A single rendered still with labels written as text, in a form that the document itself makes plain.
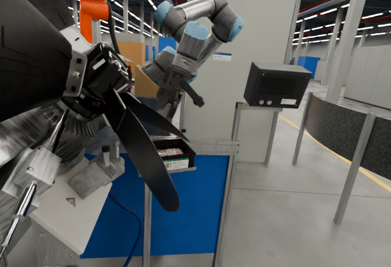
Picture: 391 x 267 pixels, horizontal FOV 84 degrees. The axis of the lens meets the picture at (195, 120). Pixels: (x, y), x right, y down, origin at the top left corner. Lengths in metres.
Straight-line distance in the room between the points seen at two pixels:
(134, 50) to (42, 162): 8.38
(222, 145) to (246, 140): 1.71
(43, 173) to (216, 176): 0.96
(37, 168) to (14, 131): 0.11
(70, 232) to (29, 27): 0.40
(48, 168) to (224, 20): 0.98
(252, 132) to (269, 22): 1.27
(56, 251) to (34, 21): 0.54
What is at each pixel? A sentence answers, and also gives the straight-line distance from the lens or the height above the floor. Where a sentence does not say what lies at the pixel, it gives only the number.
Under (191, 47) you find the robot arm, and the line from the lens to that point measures 0.72.
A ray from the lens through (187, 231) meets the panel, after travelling 1.41.
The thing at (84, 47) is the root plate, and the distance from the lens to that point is 0.60.
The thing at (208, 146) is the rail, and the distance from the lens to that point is 1.10.
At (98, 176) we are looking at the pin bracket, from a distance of 0.61.
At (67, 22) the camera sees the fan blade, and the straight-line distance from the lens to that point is 0.61.
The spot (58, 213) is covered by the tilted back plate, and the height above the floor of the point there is 0.91.
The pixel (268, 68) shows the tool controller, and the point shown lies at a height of 1.23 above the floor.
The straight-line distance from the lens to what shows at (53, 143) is 0.42.
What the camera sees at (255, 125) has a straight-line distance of 2.79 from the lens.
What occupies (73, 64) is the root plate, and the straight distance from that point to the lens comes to 0.49.
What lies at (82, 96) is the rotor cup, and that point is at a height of 1.15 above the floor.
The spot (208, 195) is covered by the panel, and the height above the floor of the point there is 0.53.
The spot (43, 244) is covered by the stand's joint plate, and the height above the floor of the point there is 0.78.
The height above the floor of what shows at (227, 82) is 1.00.
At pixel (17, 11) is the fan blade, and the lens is 0.40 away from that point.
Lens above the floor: 1.25
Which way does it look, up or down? 16 degrees down
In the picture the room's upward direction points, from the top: 5 degrees clockwise
